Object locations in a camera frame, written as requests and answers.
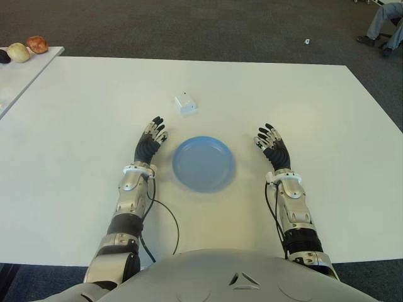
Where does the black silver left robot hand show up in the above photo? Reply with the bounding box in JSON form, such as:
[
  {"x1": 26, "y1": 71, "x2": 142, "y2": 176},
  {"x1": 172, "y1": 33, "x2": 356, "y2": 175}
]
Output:
[{"x1": 133, "y1": 116, "x2": 169, "y2": 166}]

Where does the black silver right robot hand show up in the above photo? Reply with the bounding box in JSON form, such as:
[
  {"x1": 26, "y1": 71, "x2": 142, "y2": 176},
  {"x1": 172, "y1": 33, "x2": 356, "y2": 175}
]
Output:
[{"x1": 251, "y1": 123, "x2": 292, "y2": 172}]

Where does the white charger block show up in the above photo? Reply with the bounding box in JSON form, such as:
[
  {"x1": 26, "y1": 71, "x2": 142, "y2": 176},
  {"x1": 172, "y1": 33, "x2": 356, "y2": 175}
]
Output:
[{"x1": 171, "y1": 91, "x2": 199, "y2": 118}]

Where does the blue round plate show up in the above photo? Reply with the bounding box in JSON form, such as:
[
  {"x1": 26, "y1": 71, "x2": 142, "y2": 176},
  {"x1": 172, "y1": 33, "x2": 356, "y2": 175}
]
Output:
[{"x1": 171, "y1": 135, "x2": 236, "y2": 193}]

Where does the grey robot torso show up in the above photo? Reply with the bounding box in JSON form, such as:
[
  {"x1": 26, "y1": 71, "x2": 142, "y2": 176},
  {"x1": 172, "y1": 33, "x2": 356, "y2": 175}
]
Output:
[{"x1": 40, "y1": 248, "x2": 403, "y2": 302}]

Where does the white side table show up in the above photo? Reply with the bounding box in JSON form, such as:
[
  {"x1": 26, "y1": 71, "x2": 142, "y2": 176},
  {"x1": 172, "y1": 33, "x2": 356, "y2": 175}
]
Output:
[{"x1": 0, "y1": 46, "x2": 65, "y2": 120}]

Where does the reddish brown bread roll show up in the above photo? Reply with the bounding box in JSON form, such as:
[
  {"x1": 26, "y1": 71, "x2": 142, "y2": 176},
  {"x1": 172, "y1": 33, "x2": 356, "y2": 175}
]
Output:
[{"x1": 26, "y1": 35, "x2": 50, "y2": 55}]

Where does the cream bread roll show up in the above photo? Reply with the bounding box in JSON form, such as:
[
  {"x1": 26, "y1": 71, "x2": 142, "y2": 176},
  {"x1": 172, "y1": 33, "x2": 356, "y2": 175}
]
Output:
[{"x1": 8, "y1": 42, "x2": 31, "y2": 64}]

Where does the seated person in jeans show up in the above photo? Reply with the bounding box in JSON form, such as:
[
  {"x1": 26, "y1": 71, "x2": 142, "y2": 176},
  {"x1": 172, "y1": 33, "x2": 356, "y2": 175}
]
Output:
[{"x1": 356, "y1": 0, "x2": 403, "y2": 57}]

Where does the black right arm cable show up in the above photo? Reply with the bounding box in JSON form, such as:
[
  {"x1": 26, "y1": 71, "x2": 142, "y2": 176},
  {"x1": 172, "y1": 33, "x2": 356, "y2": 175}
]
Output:
[{"x1": 264, "y1": 181, "x2": 290, "y2": 260}]

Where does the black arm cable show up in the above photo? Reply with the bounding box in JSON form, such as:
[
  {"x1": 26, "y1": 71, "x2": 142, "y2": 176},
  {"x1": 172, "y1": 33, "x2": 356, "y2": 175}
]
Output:
[
  {"x1": 264, "y1": 181, "x2": 290, "y2": 260},
  {"x1": 138, "y1": 174, "x2": 181, "y2": 264}
]

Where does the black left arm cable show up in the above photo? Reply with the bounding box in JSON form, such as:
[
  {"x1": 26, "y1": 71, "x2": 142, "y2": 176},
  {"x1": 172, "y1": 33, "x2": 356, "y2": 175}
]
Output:
[{"x1": 138, "y1": 174, "x2": 181, "y2": 264}]

